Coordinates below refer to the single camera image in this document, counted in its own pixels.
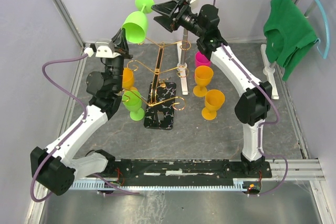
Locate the blue clothes hanger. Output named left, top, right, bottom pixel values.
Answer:
left=313, top=0, right=331, bottom=59

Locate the gold wine glass rack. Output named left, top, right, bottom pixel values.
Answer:
left=127, top=42, right=189, bottom=130

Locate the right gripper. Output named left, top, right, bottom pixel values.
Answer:
left=150, top=0, right=204, bottom=38

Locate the orange wine glass front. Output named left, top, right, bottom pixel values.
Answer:
left=202, top=89, right=225, bottom=121

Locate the orange wine glass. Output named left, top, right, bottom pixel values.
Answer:
left=202, top=89, right=225, bottom=121
left=122, top=68, right=137, bottom=91
left=193, top=66, right=214, bottom=98

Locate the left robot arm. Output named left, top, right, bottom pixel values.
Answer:
left=30, top=28, right=132, bottom=196

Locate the green wine glass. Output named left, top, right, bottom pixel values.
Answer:
left=121, top=0, right=154, bottom=44
left=122, top=90, right=145, bottom=121

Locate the green cloth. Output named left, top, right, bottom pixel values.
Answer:
left=263, top=0, right=318, bottom=81

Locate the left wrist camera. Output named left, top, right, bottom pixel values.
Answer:
left=83, top=40, right=119, bottom=59

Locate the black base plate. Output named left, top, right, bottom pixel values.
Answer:
left=101, top=159, right=272, bottom=187

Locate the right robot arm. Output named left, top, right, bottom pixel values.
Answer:
left=151, top=0, right=272, bottom=177

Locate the pink plastic cup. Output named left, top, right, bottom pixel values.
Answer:
left=195, top=51, right=211, bottom=68

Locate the green wine glass front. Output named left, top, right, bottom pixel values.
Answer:
left=122, top=90, right=145, bottom=121

